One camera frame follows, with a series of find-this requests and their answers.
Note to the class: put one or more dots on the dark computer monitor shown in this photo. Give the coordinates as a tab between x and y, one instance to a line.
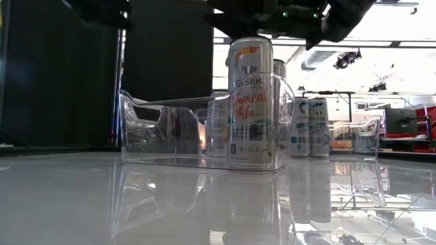
401	120

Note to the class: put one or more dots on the black aluminium table frame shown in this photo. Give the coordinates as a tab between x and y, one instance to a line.
51	149

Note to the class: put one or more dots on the black ceiling track light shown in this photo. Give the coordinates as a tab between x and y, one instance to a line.
347	59
377	87

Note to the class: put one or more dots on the red cabinet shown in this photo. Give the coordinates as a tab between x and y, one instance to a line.
427	129

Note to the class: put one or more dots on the clear plastic bin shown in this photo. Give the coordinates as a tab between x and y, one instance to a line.
153	143
357	143

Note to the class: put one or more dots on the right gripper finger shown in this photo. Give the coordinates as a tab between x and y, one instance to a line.
242	25

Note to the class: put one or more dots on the blue band Celsius can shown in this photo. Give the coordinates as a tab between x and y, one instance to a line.
319	129

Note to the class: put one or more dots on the yellow band Celsius can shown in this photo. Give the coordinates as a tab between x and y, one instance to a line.
250	102
280	68

